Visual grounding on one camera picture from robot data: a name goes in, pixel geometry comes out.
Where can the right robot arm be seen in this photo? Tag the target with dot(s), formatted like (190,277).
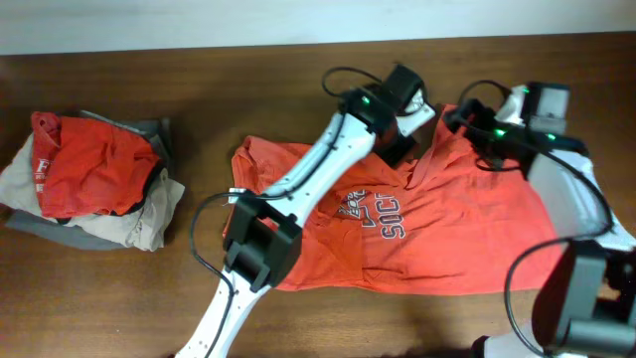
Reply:
(586,308)

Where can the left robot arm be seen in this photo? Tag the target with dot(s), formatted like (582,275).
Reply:
(263,240)

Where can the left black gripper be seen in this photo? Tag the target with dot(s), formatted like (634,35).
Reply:
(394,147)

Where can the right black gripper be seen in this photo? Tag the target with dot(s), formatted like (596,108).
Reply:
(467,115)

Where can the beige folded shirt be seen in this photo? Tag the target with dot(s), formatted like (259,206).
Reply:
(149,219)

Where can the red folded shirt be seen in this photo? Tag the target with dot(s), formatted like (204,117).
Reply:
(83,166)

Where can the orange soccer t-shirt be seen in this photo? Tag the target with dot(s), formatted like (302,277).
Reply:
(435,225)

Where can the grey folded shirt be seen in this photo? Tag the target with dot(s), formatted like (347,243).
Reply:
(164,144)

